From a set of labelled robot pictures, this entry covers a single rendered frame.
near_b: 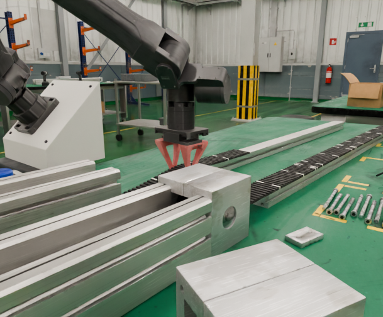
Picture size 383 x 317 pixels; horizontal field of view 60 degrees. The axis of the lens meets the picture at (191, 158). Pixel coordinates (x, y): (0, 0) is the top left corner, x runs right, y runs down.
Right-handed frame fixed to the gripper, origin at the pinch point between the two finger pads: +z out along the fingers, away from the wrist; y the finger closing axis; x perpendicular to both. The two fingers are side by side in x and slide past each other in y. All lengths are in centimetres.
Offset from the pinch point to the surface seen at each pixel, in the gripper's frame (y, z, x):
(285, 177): 19.4, -0.2, 9.6
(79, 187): 5.0, -4.3, -26.6
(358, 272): 39.1, 3.4, -9.0
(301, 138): 2, 1, 56
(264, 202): 20.1, 2.3, 0.7
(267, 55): -553, -70, 988
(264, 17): -586, -191, 1011
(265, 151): 1.8, 1.4, 32.0
